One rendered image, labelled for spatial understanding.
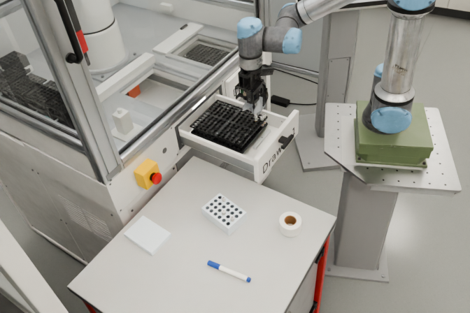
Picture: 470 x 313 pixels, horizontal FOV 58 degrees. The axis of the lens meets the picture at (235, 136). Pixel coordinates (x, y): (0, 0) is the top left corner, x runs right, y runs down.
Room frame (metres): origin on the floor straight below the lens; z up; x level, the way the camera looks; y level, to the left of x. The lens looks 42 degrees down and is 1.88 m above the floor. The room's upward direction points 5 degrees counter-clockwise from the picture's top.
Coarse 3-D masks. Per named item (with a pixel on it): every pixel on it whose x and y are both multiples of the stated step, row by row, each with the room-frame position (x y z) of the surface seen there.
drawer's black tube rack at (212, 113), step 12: (216, 108) 1.25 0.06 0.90; (228, 108) 1.24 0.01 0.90; (240, 108) 1.24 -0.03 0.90; (204, 120) 1.23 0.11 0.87; (216, 120) 1.18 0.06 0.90; (228, 120) 1.17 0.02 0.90; (240, 120) 1.21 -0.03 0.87; (252, 120) 1.16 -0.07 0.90; (192, 132) 1.16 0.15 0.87; (204, 132) 1.12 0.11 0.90; (216, 132) 1.11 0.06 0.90; (228, 132) 1.11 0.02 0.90; (240, 132) 1.10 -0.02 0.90; (228, 144) 1.08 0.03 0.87; (240, 144) 1.05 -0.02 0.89
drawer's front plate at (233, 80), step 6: (264, 54) 1.60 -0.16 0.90; (264, 60) 1.60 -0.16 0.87; (228, 78) 1.40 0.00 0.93; (234, 78) 1.41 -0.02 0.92; (228, 84) 1.37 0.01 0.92; (234, 84) 1.40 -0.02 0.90; (228, 90) 1.37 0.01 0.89; (234, 90) 1.40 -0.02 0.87; (240, 90) 1.43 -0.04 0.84; (228, 96) 1.38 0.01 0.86; (234, 96) 1.40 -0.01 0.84
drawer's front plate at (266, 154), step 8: (296, 112) 1.15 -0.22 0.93; (288, 120) 1.11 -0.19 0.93; (296, 120) 1.14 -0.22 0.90; (280, 128) 1.07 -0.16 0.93; (288, 128) 1.10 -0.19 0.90; (296, 128) 1.15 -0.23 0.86; (272, 136) 1.03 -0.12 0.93; (280, 136) 1.05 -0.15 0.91; (272, 144) 1.00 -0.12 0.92; (280, 144) 1.05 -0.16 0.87; (264, 152) 0.96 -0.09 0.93; (272, 152) 1.00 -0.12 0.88; (280, 152) 1.05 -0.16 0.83; (256, 160) 0.93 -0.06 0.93; (264, 160) 0.96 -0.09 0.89; (256, 168) 0.93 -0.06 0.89; (264, 168) 0.96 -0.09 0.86; (256, 176) 0.93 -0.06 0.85
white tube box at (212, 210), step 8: (216, 200) 0.90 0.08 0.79; (208, 208) 0.87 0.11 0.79; (216, 208) 0.87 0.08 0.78; (224, 208) 0.86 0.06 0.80; (232, 208) 0.85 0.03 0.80; (240, 208) 0.85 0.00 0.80; (208, 216) 0.84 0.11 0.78; (216, 216) 0.83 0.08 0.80; (224, 216) 0.83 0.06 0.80; (232, 216) 0.82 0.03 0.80; (240, 216) 0.82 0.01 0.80; (216, 224) 0.82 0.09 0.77; (224, 224) 0.79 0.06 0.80; (232, 224) 0.79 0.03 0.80; (240, 224) 0.81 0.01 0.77; (232, 232) 0.79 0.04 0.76
